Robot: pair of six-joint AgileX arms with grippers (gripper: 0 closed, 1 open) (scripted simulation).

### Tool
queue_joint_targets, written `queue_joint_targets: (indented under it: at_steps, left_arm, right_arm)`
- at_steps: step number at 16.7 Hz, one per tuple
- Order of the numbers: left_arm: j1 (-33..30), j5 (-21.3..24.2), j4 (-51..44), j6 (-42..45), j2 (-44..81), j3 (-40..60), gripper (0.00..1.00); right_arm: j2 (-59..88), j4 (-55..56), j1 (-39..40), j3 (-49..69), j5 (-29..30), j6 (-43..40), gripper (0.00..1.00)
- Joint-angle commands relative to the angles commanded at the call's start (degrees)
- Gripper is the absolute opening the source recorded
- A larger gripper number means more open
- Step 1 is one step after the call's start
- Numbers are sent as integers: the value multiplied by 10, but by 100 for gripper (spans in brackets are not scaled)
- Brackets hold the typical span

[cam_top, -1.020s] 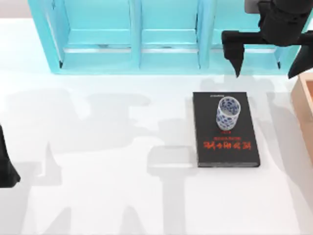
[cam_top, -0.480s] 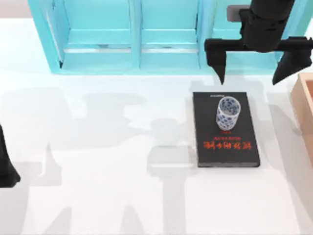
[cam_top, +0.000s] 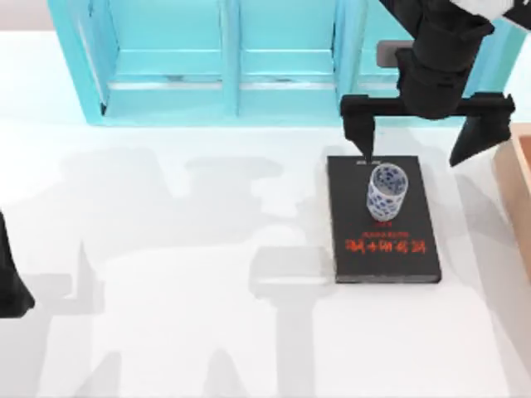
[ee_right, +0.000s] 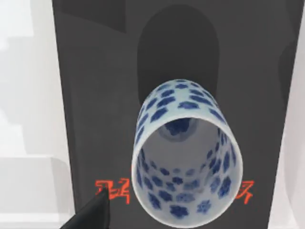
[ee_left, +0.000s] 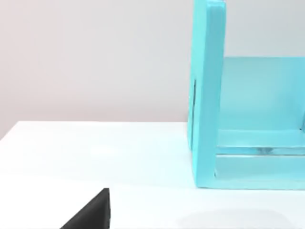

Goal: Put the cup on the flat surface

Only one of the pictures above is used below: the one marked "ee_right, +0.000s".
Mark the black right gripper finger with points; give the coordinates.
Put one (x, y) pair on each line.
(95, 213)

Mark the dark grey mat red print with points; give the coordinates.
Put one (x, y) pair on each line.
(95, 95)

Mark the white cup with blue flowers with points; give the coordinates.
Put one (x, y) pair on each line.
(166, 107)

